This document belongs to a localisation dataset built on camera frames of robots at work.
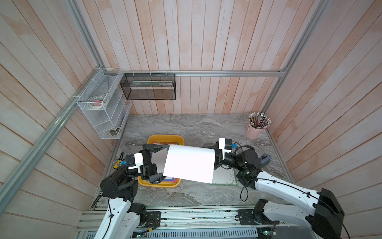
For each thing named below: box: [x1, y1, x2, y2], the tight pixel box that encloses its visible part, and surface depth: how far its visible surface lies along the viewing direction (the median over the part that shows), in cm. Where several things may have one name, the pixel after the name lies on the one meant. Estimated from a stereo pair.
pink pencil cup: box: [245, 123, 264, 140], surface depth 105 cm
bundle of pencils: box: [248, 111, 272, 129], surface depth 102 cm
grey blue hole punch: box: [259, 154, 272, 168], surface depth 93 cm
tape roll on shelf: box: [89, 95, 108, 109], surface depth 75 cm
